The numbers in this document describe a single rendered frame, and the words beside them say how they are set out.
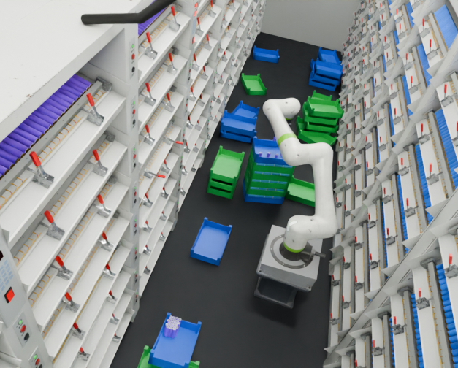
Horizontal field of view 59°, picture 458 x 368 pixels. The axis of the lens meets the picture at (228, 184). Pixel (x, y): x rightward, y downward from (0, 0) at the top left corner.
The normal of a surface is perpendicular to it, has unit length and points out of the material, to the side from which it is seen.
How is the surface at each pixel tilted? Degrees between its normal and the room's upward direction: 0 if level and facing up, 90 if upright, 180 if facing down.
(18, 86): 0
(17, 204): 17
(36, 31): 0
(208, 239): 0
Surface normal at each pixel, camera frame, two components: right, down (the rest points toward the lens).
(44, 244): 0.43, -0.60
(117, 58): -0.22, 0.65
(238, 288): 0.15, -0.71
